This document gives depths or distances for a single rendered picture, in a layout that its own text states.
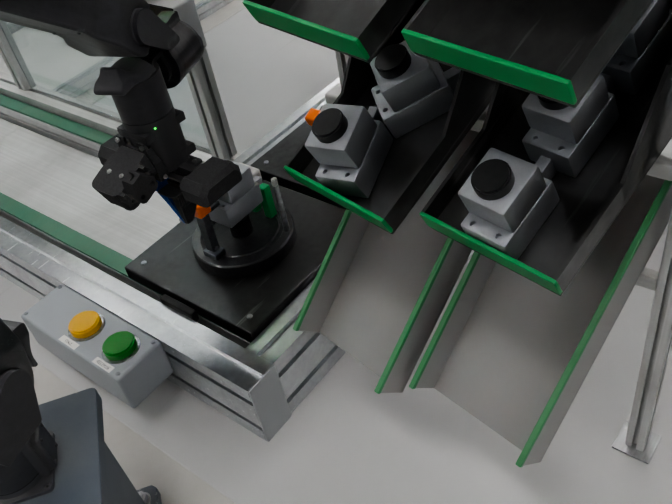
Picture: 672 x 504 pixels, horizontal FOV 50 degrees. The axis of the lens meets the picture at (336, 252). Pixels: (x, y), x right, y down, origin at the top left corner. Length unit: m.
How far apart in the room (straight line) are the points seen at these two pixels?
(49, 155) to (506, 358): 1.00
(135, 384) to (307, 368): 0.21
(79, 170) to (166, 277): 0.45
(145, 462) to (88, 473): 0.25
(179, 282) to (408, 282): 0.34
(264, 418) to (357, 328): 0.17
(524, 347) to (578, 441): 0.20
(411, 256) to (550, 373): 0.18
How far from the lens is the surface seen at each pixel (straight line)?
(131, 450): 0.95
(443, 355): 0.73
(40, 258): 1.12
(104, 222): 1.21
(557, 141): 0.58
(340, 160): 0.62
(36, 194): 1.35
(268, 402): 0.86
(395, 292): 0.75
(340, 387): 0.92
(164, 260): 1.00
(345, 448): 0.87
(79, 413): 0.74
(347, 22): 0.56
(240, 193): 0.91
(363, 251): 0.78
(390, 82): 0.62
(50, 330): 1.00
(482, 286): 0.72
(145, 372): 0.92
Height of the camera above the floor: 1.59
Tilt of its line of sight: 41 degrees down
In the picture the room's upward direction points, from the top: 12 degrees counter-clockwise
